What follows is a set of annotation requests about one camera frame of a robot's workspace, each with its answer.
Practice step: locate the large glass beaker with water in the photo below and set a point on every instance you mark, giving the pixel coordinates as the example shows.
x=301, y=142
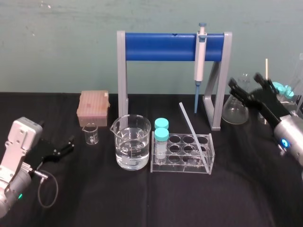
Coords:
x=132, y=151

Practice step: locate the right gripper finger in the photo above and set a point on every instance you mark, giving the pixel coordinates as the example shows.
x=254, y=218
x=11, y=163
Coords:
x=263, y=82
x=240, y=93

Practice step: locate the thin wooden stick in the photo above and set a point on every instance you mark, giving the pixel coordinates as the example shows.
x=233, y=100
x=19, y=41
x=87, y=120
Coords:
x=266, y=68

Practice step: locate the grey and blue pipette stand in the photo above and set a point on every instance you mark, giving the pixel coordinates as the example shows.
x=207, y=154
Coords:
x=163, y=47

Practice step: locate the glass stirring rod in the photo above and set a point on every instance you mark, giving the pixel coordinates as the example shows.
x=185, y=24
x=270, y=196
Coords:
x=189, y=123

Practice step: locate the clear acrylic tube rack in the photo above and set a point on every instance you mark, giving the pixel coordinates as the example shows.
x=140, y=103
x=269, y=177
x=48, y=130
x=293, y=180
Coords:
x=180, y=166

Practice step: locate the pink pipette tip box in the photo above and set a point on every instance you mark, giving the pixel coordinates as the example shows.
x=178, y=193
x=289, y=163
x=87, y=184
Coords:
x=92, y=106

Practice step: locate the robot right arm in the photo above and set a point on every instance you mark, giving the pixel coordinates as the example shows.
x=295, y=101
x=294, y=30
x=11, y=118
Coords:
x=288, y=132

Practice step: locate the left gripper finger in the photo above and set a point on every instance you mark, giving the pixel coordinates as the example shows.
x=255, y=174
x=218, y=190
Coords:
x=62, y=156
x=70, y=143

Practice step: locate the black table cloth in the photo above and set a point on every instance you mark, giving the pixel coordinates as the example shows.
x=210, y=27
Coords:
x=99, y=198

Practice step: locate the glass conical flask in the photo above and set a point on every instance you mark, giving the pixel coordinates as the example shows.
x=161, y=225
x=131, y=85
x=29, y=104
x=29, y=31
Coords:
x=234, y=113

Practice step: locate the teal capped sample tube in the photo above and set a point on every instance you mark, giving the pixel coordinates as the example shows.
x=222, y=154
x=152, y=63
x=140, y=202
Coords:
x=162, y=123
x=281, y=89
x=161, y=136
x=290, y=92

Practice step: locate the white and blue pipette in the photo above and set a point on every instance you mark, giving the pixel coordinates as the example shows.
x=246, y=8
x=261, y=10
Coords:
x=200, y=59

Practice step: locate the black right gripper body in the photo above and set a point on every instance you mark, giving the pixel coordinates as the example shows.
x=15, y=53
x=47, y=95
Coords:
x=270, y=104

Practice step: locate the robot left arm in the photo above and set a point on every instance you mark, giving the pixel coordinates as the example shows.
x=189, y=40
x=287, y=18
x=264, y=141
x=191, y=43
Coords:
x=16, y=151

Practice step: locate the small glass beaker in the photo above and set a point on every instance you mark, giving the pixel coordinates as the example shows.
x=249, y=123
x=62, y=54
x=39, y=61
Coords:
x=90, y=136

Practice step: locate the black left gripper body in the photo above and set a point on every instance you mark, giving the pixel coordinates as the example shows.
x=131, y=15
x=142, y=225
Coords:
x=43, y=152

